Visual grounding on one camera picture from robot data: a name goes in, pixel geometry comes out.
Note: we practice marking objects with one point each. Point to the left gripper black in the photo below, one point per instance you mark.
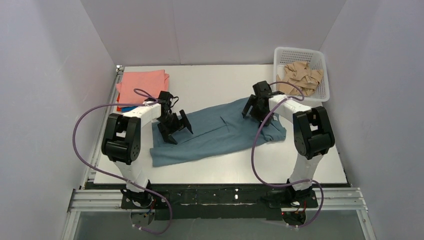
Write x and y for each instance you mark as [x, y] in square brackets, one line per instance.
[174, 123]

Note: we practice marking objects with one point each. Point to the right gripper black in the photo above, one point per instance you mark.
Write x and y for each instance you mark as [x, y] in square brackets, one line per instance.
[257, 105]

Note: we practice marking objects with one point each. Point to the grey-blue t shirt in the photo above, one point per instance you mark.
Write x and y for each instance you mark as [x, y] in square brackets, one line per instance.
[216, 130]

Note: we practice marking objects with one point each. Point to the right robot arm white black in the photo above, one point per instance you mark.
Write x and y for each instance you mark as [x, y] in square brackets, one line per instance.
[312, 136]

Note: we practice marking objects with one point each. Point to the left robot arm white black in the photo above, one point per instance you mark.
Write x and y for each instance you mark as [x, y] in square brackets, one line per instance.
[122, 140]

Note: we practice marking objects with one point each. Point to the pink folded t shirt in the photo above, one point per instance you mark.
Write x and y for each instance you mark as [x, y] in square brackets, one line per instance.
[153, 82]

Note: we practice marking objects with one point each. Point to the blue folded t shirt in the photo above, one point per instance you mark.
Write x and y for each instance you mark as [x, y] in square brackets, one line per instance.
[127, 109]

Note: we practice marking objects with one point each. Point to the orange folded t shirt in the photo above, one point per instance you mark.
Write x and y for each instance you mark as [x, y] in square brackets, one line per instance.
[118, 108]

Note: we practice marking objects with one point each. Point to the beige crumpled t shirt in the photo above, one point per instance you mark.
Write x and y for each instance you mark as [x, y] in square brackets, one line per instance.
[300, 74]

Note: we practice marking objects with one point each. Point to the white plastic basket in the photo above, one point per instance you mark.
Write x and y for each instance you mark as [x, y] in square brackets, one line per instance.
[316, 60]

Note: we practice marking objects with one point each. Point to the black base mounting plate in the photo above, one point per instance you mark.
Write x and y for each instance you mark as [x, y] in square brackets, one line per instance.
[220, 201]

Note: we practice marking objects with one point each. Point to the aluminium left side rail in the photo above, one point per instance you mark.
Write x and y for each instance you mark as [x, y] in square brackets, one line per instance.
[89, 173]

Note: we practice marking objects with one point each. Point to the aluminium front frame rail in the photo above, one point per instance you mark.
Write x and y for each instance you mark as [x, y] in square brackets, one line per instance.
[109, 200]

